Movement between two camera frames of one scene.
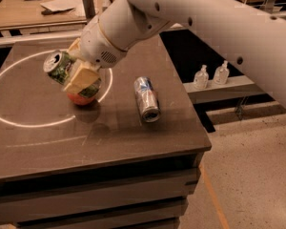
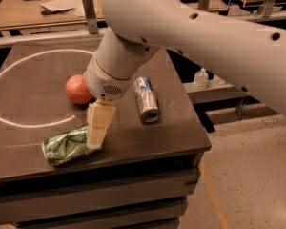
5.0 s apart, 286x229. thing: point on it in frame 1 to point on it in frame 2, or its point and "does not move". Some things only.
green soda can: [57, 64] to [67, 146]
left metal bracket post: [89, 5] does not move
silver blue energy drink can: [148, 99] does not move
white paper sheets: [73, 1] does not move
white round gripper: [97, 45] to [102, 81]
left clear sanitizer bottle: [201, 78] does not move
